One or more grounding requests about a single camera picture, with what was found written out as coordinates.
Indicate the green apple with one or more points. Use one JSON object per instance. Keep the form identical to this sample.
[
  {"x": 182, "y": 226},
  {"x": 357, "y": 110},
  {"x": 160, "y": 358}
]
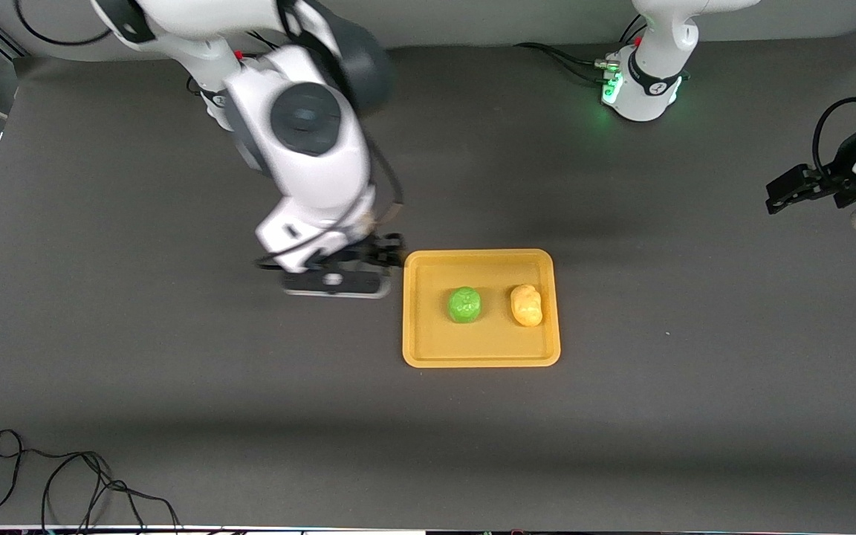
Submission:
[{"x": 464, "y": 305}]

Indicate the yellow plastic tray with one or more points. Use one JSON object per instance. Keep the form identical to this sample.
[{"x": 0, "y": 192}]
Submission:
[{"x": 428, "y": 334}]

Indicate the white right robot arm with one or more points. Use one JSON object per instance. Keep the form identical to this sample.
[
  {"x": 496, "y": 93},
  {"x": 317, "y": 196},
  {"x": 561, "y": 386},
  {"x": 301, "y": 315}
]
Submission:
[{"x": 309, "y": 148}]

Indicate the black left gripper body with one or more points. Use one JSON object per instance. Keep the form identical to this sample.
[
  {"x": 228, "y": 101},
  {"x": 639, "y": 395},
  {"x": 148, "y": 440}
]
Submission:
[{"x": 828, "y": 182}]

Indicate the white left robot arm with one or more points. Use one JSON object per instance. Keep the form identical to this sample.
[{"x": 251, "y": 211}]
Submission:
[{"x": 651, "y": 82}]

